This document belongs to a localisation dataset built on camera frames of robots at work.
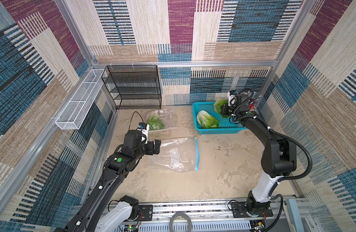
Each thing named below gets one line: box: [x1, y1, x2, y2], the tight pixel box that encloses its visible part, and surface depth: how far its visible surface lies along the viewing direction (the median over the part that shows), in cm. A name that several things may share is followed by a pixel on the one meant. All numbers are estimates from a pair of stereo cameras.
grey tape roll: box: [168, 211, 193, 232], surface depth 71 cm
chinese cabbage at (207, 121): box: [196, 110, 220, 129], surface depth 103 cm
